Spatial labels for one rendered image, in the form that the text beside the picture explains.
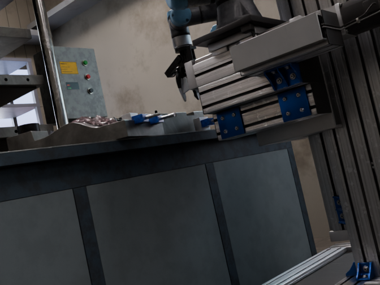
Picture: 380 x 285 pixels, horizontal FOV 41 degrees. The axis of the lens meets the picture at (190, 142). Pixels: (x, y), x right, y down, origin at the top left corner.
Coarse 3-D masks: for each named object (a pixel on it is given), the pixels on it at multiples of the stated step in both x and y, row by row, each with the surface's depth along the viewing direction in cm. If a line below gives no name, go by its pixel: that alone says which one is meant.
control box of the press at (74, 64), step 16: (64, 48) 276; (80, 48) 284; (64, 64) 274; (80, 64) 282; (96, 64) 290; (64, 80) 272; (80, 80) 280; (96, 80) 288; (48, 96) 273; (64, 96) 270; (80, 96) 277; (96, 96) 285; (48, 112) 274; (80, 112) 275; (96, 112) 283
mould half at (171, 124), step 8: (184, 112) 204; (200, 112) 211; (168, 120) 196; (176, 120) 199; (184, 120) 203; (192, 120) 206; (168, 128) 195; (176, 128) 198; (184, 128) 202; (192, 128) 205
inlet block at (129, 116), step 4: (124, 116) 171; (128, 116) 171; (132, 116) 170; (136, 116) 170; (140, 116) 169; (144, 116) 170; (148, 116) 170; (152, 116) 169; (136, 120) 170; (140, 120) 169; (144, 120) 170; (148, 120) 172
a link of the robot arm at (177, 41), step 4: (180, 36) 200; (184, 36) 200; (188, 36) 201; (172, 40) 202; (176, 40) 201; (180, 40) 200; (184, 40) 200; (188, 40) 201; (176, 44) 201; (180, 44) 200; (184, 44) 200; (188, 44) 201; (176, 48) 202
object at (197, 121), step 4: (196, 120) 202; (200, 120) 201; (204, 120) 200; (208, 120) 198; (212, 120) 199; (196, 124) 202; (200, 124) 201; (204, 124) 200; (208, 124) 199; (212, 124) 200; (196, 128) 203; (200, 128) 201; (204, 128) 202; (208, 128) 203
